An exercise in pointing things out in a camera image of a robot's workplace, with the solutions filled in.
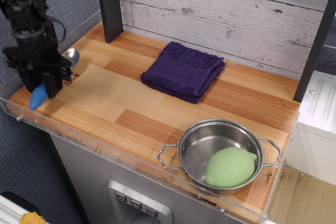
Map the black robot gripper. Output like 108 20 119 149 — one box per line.
2 20 75 99

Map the blue handled metal spoon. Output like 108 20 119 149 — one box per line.
29 48 80 110

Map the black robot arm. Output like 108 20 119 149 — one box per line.
1 0 75 99

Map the violet folded cloth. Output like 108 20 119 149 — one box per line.
141 41 225 104

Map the grey cabinet with dispenser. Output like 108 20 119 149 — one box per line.
51 136 239 223

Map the yellow object at corner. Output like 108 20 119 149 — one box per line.
19 212 47 224

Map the clear acrylic table guard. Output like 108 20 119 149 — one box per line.
1 92 299 223

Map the stainless steel pot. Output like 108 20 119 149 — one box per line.
157 119 283 197

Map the green plastic lime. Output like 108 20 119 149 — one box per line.
206 147 257 188

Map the white appliance at right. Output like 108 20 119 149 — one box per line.
284 71 335 185

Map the dark left shelf post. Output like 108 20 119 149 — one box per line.
99 0 123 43

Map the dark shelf post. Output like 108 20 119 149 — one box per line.
293 0 335 102
99 0 123 43

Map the dark right shelf post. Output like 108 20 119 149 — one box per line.
293 0 335 102

